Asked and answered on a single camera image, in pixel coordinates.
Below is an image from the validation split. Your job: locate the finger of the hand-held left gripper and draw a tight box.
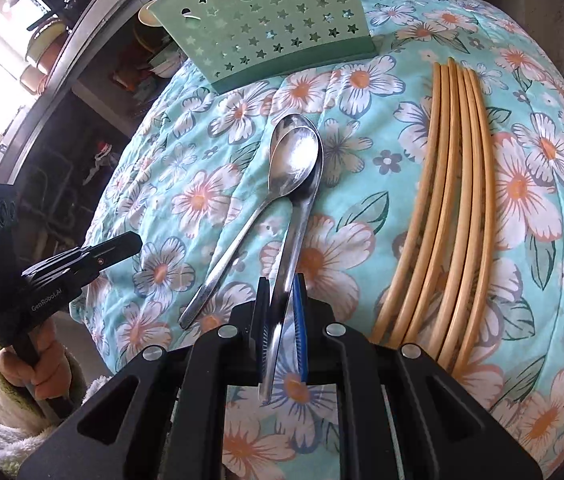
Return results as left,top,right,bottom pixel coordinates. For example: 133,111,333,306
21,231,143,290

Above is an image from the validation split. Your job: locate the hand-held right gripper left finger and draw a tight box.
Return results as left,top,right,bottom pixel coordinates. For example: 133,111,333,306
14,276,273,480

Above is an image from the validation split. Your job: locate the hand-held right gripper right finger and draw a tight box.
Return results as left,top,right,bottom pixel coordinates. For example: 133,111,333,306
292,274,545,480

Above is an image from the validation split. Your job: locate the row of bamboo chopsticks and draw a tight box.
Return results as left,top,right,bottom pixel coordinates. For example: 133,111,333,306
371,57,500,378

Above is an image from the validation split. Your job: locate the mint green utensil holder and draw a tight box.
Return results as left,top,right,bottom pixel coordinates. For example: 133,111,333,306
139,0,380,96

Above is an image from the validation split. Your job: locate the person's left hand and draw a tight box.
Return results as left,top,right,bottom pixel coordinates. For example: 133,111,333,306
0,317,73,403

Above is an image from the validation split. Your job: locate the floral turquoise blanket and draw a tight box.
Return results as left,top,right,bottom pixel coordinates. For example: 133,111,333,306
69,0,564,480

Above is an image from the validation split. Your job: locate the concrete kitchen counter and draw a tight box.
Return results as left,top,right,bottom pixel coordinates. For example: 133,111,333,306
0,0,173,196

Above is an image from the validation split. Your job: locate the green orange enamel basin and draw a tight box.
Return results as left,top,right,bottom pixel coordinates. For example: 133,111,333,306
19,16,78,97

